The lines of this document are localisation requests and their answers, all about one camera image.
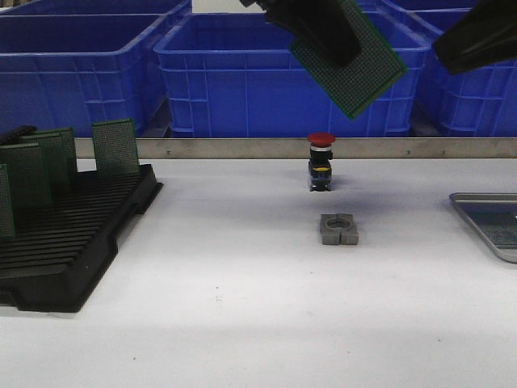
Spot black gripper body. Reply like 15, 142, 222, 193
240, 0, 269, 9

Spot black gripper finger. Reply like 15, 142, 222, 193
432, 0, 516, 74
264, 0, 362, 66

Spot green perforated circuit board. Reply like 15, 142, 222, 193
462, 204, 516, 249
290, 1, 407, 119

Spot green perforated circuit board front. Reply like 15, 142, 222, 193
462, 204, 516, 249

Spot green circuit board rear right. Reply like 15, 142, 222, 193
91, 118, 140, 177

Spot silver metal tray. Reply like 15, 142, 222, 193
449, 192, 516, 264

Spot green circuit board rear left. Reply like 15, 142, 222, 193
19, 127, 78, 196

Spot black slotted board rack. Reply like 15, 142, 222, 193
0, 125, 164, 314

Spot green circuit board far left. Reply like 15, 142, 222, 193
1, 164, 15, 240

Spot blue crate back right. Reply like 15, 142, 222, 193
357, 0, 478, 13

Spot blue plastic crate right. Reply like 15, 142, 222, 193
405, 10, 517, 138

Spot blue plastic crate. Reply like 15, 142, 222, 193
405, 10, 517, 138
154, 11, 427, 138
1, 14, 167, 137

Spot blue plastic crate centre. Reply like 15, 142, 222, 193
154, 11, 427, 138

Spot red emergency stop button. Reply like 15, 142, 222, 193
307, 133, 336, 192

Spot grey metal clamp block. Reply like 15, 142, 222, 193
319, 213, 359, 246

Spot blue plastic crate left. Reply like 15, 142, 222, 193
1, 14, 167, 137

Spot blue crate back left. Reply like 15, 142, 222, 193
1, 0, 192, 16

